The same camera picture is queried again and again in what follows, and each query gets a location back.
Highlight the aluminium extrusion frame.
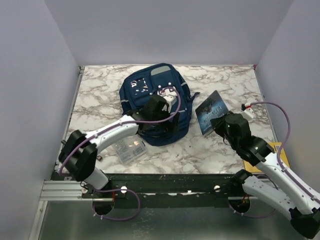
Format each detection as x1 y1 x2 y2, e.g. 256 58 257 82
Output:
38 177 86 201

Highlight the navy blue student backpack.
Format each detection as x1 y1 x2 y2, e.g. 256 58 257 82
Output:
119 63 199 147

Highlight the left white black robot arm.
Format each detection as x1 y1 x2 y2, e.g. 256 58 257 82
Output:
58 94 182 198

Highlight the dark blue hardcover book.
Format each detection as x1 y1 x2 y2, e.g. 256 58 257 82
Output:
195 90 229 136

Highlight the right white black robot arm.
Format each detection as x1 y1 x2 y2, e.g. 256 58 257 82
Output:
210 112 320 239

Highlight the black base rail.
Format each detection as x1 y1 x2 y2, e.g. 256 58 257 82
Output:
81 173 245 213

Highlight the metal table clamp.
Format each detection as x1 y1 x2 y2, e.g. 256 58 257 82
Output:
61 140 103 162

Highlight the yellow notebook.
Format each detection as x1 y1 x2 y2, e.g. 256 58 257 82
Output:
243 142 291 174

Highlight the clear plastic parts box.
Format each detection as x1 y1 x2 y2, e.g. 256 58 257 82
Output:
112 136 146 165

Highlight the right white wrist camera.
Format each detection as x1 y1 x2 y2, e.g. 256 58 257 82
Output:
240 103 256 121

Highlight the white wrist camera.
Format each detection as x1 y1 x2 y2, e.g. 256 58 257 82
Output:
240 103 256 121
158 89 177 113

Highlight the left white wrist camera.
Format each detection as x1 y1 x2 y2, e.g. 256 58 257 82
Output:
158 89 177 113

